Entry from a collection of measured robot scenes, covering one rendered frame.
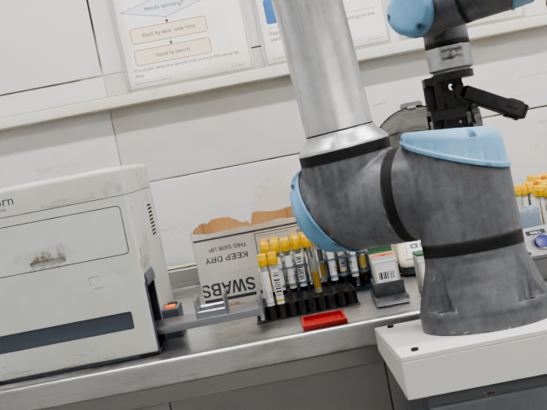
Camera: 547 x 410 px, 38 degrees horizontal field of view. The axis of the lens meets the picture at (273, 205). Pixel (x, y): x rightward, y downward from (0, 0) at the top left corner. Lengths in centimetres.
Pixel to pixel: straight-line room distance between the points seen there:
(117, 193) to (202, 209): 65
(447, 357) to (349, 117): 31
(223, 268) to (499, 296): 75
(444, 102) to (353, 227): 48
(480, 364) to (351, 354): 43
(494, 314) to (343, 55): 35
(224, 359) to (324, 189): 37
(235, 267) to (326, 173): 61
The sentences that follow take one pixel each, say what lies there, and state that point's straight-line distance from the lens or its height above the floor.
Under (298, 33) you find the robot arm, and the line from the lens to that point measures 98.
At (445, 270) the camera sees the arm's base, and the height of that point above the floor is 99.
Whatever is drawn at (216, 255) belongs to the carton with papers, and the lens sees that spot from 154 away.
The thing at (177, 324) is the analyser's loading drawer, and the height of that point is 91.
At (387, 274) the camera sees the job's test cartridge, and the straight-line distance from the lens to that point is 131.
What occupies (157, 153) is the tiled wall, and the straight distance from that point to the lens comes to 188.
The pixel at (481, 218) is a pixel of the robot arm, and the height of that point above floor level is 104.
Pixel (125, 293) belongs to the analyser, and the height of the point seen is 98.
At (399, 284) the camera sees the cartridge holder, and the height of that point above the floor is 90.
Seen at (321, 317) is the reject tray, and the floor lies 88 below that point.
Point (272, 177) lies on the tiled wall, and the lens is 187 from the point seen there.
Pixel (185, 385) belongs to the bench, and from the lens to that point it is 127.
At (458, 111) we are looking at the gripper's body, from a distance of 138.
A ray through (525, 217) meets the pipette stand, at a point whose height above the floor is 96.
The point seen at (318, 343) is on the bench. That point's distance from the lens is 122.
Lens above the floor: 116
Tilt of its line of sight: 4 degrees down
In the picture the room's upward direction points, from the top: 11 degrees counter-clockwise
